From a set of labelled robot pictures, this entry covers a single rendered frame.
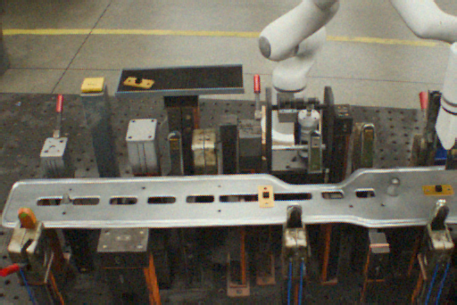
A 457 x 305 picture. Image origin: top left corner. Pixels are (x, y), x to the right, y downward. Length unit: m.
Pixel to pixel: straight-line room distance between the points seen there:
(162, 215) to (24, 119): 1.15
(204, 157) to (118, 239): 0.35
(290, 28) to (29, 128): 1.17
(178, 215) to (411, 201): 0.61
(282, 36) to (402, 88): 2.17
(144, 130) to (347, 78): 2.51
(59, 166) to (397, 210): 0.93
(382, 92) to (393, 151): 1.67
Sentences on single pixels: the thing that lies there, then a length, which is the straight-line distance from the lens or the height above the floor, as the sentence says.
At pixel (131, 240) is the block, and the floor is 1.03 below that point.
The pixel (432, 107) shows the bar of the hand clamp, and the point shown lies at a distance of 1.73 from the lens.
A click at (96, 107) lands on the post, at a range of 1.86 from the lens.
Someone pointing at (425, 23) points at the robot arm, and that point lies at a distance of 1.51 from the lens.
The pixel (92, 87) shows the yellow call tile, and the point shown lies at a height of 1.16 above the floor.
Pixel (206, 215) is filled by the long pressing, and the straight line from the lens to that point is 1.59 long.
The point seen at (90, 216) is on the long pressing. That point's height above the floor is 1.00.
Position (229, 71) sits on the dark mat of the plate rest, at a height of 1.16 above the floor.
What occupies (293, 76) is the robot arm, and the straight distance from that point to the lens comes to 2.07.
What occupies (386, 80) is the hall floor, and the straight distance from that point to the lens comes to 4.09.
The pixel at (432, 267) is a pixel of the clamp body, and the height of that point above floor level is 0.97.
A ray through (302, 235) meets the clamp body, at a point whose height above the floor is 1.04.
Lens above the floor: 2.10
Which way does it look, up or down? 38 degrees down
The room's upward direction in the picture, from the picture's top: 1 degrees counter-clockwise
